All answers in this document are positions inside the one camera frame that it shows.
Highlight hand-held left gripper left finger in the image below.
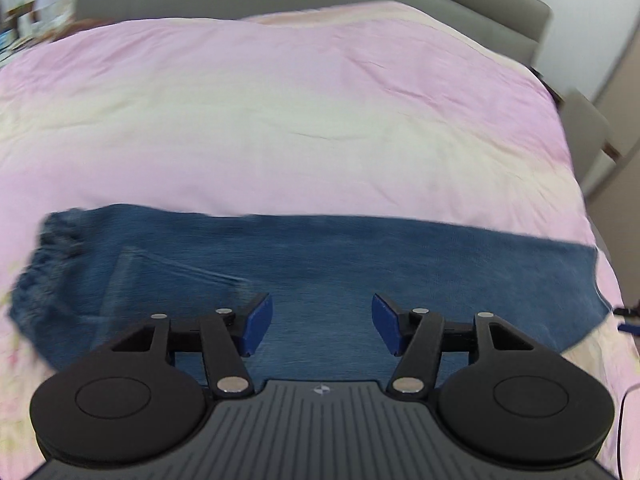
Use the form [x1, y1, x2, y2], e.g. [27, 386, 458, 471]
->
[95, 292, 274, 395]

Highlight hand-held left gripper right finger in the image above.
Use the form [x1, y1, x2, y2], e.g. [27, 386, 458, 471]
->
[371, 293, 550, 394]

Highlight blue denim pants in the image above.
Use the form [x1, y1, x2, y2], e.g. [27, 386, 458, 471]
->
[7, 203, 615, 382]

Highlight pink and cream bed blanket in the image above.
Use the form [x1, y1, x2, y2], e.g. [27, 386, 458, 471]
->
[0, 0, 640, 480]

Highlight cluttered shelf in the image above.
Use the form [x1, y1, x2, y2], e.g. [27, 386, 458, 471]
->
[0, 0, 81, 63]

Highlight black cable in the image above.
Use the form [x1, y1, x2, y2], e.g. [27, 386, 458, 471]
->
[616, 384, 640, 480]

